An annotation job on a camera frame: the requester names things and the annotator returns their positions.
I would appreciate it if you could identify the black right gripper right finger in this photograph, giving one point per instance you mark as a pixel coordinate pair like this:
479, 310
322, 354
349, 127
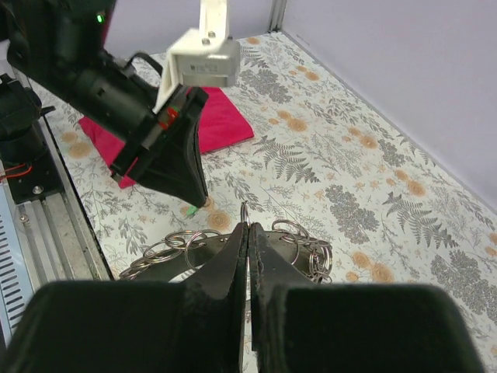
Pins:
299, 326

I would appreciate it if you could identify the green tag key set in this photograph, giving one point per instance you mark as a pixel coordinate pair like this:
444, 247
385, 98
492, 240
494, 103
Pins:
191, 211

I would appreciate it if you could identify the aluminium frame posts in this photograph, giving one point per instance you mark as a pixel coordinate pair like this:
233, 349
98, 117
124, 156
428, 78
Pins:
276, 15

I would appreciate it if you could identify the floral tablecloth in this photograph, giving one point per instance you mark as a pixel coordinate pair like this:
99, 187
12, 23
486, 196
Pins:
322, 158

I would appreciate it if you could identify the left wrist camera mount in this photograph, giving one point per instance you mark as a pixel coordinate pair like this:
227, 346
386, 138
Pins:
205, 56

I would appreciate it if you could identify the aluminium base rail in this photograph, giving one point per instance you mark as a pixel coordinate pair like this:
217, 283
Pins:
48, 239

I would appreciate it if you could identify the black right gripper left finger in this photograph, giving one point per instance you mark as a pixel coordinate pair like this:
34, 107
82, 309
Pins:
92, 326

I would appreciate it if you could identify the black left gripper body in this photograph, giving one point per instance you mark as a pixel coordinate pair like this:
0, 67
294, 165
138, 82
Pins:
184, 102

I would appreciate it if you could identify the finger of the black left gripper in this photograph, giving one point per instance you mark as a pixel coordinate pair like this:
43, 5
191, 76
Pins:
172, 163

